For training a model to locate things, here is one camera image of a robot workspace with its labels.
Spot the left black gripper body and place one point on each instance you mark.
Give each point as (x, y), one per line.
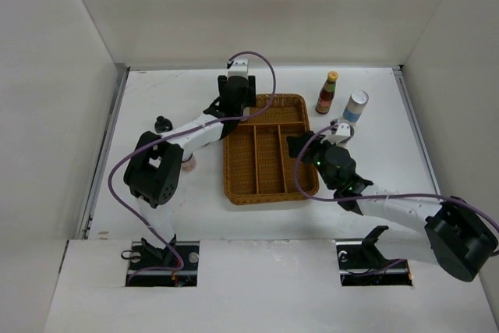
(240, 113)

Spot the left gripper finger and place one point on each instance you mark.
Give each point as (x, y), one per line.
(222, 80)
(251, 91)

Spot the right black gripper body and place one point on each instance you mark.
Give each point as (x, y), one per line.
(320, 162)

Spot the red sauce bottle yellow cap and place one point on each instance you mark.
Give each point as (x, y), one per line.
(327, 93)

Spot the silver-lid salt shaker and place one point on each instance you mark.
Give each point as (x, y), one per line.
(355, 106)

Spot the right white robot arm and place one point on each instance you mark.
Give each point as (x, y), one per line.
(461, 237)

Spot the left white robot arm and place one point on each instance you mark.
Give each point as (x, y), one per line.
(153, 175)

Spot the brown wicker divided basket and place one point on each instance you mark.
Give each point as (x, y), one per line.
(257, 167)

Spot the black-cap white sauce bottle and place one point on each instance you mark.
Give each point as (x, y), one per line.
(162, 125)

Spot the white-lid jar front left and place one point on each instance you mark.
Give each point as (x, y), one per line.
(189, 164)

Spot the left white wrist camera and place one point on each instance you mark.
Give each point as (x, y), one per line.
(238, 67)

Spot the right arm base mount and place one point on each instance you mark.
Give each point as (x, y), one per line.
(360, 263)

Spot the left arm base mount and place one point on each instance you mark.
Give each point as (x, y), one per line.
(150, 266)

